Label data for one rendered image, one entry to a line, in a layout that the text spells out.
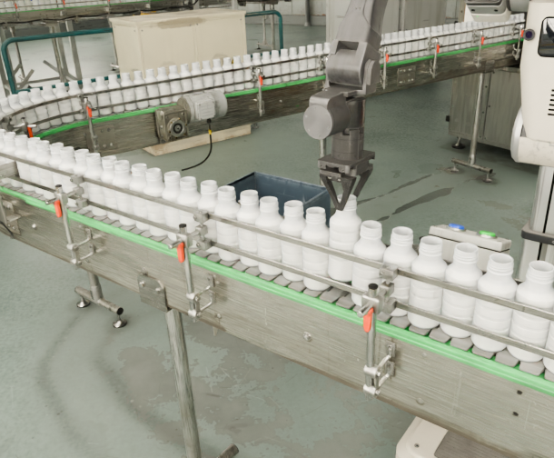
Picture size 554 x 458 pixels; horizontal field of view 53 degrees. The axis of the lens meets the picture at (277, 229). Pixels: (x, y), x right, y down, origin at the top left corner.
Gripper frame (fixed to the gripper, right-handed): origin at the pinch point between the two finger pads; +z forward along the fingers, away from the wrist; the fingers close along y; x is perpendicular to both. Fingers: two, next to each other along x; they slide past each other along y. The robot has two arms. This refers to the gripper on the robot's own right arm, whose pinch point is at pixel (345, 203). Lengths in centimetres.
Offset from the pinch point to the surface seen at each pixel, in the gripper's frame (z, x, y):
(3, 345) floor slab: 120, -190, -12
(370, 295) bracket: 10.1, 12.2, 11.7
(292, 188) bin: 25, -52, -57
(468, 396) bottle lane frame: 27.6, 28.7, 5.4
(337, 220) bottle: 2.7, -0.1, 2.4
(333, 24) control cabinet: 15, -330, -538
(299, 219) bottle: 5.3, -9.7, 1.1
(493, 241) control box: 6.2, 24.3, -12.6
